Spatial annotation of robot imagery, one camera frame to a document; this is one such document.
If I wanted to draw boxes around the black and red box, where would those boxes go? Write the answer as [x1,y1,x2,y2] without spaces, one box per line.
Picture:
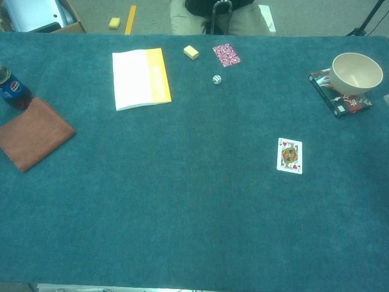
[308,68,374,119]

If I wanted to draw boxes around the cream bowl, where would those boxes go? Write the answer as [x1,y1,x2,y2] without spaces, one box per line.
[329,52,384,97]

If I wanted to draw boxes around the black tripod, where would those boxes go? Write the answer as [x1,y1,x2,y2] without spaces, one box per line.
[346,0,389,37]

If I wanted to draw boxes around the jack of hearts card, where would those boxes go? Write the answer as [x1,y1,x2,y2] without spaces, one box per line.
[276,137,303,175]

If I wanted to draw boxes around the white paper sheet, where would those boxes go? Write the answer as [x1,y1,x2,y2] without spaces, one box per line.
[258,4,277,33]

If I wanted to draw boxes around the red patterned card deck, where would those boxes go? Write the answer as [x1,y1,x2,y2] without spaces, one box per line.
[212,43,242,68]

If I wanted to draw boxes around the pale yellow eraser block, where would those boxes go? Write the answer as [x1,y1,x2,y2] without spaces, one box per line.
[183,45,200,60]

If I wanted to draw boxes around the seated person beige trousers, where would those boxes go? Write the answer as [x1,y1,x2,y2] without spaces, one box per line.
[169,0,272,37]

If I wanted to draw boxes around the teal table cloth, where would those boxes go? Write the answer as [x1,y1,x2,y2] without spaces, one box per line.
[0,32,389,292]

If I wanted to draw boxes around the white and yellow book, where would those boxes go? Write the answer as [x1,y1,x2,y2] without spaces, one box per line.
[111,47,173,112]

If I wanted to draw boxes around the yellow flat strip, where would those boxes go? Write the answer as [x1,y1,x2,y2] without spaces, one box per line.
[124,5,137,35]

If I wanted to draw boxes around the cardboard box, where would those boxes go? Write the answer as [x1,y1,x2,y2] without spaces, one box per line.
[0,0,87,33]

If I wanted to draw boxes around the folded orange cloth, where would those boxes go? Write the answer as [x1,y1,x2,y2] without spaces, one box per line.
[0,96,76,173]

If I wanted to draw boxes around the grey device in box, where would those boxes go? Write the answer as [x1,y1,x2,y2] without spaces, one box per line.
[2,0,77,33]

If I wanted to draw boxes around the pepsi cola bottle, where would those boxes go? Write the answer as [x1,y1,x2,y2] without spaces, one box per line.
[0,64,34,111]

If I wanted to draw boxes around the black metal chair frame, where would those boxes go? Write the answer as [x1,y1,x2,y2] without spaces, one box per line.
[205,0,235,35]

